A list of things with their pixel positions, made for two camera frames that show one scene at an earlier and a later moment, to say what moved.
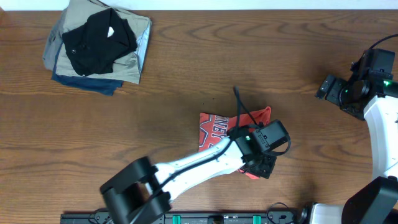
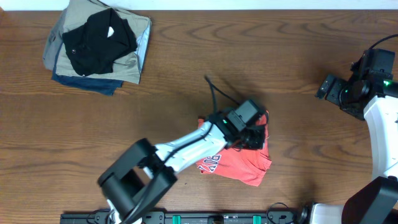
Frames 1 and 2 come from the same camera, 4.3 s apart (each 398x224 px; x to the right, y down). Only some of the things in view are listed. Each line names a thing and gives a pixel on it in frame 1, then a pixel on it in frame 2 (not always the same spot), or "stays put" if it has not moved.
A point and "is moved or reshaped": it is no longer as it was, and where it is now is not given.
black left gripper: [270, 166] → [259, 145]
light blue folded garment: [142, 46] stays put
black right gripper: [333, 96] stays put
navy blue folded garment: [92, 85] stays put
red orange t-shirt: [213, 129] is moved or reshaped
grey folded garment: [54, 42] stays put
